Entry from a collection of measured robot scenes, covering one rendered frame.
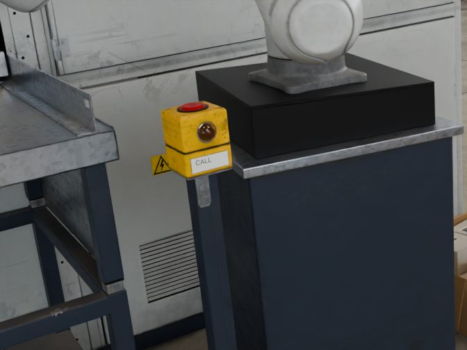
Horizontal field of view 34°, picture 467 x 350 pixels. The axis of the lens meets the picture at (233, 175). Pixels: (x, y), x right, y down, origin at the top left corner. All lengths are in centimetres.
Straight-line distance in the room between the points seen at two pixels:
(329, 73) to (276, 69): 10
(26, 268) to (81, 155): 82
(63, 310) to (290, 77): 61
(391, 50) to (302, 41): 126
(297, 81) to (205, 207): 37
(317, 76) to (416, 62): 109
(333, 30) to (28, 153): 54
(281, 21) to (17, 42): 91
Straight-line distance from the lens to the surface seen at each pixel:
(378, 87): 149
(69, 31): 200
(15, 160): 132
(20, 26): 199
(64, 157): 134
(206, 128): 115
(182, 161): 117
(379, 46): 246
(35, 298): 216
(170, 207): 218
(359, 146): 144
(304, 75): 149
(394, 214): 154
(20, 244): 210
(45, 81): 163
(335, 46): 125
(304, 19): 123
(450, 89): 267
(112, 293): 147
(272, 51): 152
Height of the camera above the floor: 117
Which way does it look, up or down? 18 degrees down
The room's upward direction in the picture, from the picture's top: 6 degrees counter-clockwise
